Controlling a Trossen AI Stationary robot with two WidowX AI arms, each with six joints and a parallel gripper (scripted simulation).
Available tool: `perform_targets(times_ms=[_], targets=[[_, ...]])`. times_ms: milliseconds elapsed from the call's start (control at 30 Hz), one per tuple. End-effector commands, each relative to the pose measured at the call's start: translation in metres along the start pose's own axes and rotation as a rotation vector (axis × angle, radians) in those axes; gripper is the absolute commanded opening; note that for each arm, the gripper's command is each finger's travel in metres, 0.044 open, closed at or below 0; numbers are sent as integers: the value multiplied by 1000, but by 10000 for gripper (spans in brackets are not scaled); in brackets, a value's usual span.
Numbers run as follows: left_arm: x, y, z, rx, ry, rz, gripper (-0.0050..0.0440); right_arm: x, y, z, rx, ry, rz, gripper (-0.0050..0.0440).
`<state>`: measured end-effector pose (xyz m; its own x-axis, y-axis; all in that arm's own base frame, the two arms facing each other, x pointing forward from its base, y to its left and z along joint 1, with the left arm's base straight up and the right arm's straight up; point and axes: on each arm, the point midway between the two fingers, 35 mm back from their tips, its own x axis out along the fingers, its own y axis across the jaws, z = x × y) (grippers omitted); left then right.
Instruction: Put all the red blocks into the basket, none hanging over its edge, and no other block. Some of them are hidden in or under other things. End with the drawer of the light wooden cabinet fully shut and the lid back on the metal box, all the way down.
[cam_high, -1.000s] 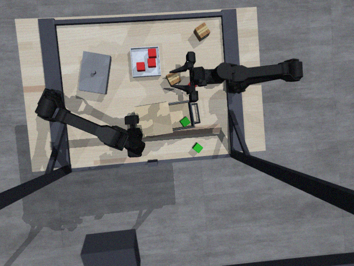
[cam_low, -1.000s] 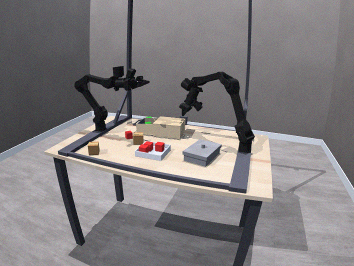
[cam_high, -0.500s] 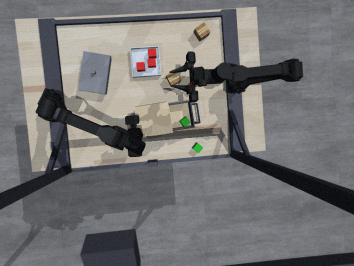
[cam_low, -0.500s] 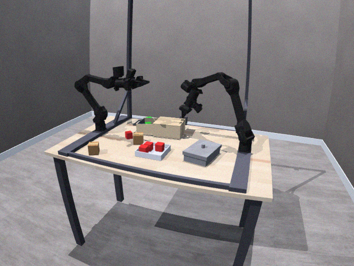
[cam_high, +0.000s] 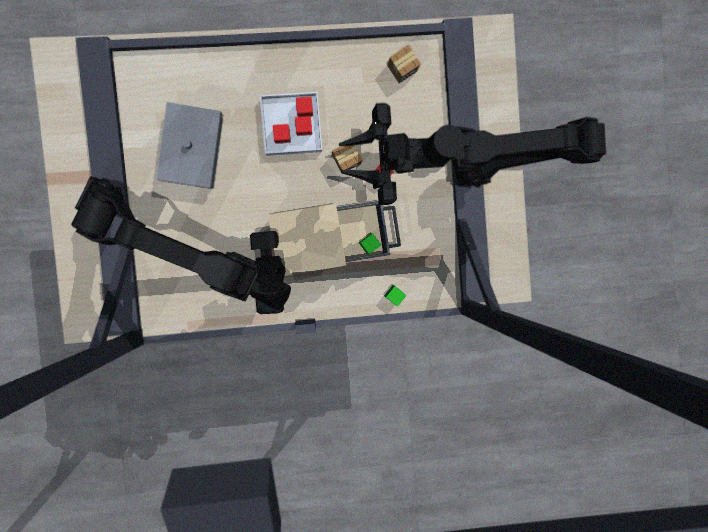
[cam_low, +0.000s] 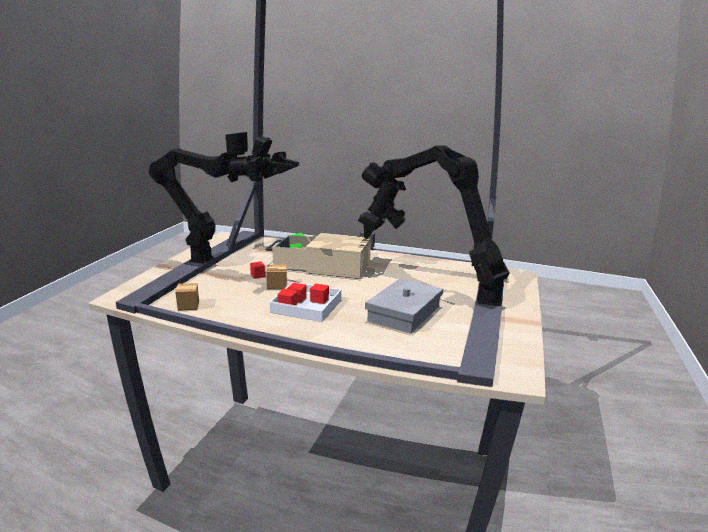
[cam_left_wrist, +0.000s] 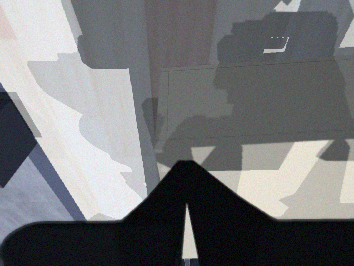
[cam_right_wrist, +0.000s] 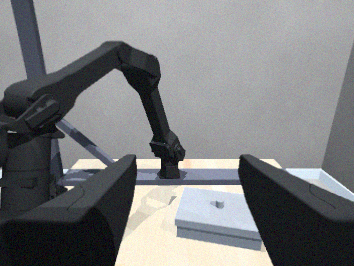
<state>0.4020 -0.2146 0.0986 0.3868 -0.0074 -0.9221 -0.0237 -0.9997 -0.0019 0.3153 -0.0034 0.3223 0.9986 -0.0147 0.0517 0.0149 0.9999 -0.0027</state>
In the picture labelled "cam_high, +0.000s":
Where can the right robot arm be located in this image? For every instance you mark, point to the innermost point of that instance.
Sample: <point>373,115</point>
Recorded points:
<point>582,145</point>

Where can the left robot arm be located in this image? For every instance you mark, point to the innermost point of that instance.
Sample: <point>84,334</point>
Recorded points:
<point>221,271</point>

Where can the green block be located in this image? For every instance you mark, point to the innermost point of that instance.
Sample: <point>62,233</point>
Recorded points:
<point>395,295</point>
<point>370,243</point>

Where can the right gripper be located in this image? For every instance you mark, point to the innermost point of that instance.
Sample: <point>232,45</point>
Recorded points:
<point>378,131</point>

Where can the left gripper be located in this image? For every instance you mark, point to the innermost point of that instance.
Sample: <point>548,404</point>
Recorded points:
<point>269,263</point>

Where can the brown cardboard box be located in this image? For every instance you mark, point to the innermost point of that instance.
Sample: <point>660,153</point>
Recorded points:
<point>347,157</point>
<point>403,63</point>

